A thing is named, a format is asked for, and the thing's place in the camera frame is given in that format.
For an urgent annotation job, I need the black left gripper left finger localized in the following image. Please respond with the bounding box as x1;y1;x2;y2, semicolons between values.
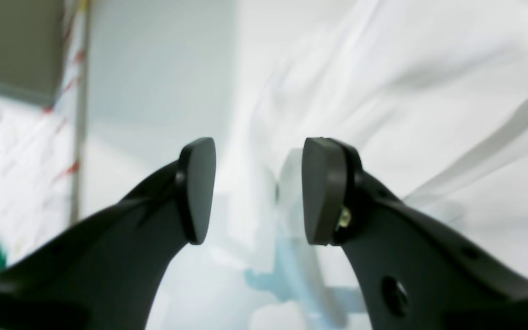
0;137;216;330

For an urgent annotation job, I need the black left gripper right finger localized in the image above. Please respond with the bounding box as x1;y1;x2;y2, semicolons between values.
302;137;528;330

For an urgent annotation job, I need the white t-shirt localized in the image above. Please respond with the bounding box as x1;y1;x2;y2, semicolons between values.
220;0;528;330

